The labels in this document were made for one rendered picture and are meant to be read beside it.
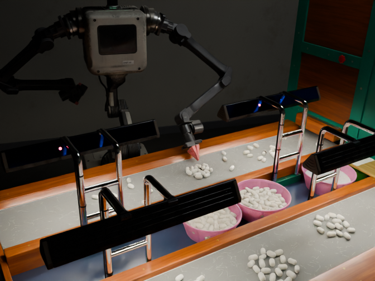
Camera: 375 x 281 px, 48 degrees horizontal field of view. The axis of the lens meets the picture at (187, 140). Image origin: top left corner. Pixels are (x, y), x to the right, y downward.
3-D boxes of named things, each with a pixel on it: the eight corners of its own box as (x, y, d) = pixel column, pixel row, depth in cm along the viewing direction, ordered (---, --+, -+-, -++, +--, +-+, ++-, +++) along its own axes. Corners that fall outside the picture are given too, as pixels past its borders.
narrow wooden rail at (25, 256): (8, 271, 161) (3, 248, 156) (336, 160, 247) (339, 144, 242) (10, 280, 156) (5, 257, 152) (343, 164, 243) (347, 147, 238)
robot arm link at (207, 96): (217, 81, 255) (227, 73, 246) (223, 88, 255) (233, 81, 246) (171, 119, 232) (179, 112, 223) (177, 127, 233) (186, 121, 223)
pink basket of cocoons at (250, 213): (219, 213, 194) (220, 196, 190) (248, 189, 213) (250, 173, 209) (272, 237, 179) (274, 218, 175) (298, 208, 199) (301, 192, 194)
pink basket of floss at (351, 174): (297, 195, 209) (300, 179, 205) (300, 170, 232) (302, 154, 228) (354, 205, 202) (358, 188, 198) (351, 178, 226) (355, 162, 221)
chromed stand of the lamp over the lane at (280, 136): (247, 174, 227) (255, 95, 207) (275, 165, 236) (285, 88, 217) (271, 190, 212) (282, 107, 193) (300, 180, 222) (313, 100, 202)
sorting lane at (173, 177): (-9, 216, 181) (-10, 212, 180) (300, 131, 267) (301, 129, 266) (4, 258, 158) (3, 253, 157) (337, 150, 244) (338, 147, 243)
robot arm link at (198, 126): (174, 117, 233) (181, 112, 225) (191, 115, 239) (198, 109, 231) (180, 138, 231) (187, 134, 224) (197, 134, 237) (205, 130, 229)
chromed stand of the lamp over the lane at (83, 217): (68, 230, 180) (56, 135, 161) (112, 216, 190) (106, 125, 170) (82, 257, 166) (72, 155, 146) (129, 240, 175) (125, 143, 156)
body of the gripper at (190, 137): (202, 141, 225) (197, 130, 227) (186, 145, 220) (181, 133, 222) (198, 147, 230) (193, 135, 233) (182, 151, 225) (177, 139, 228)
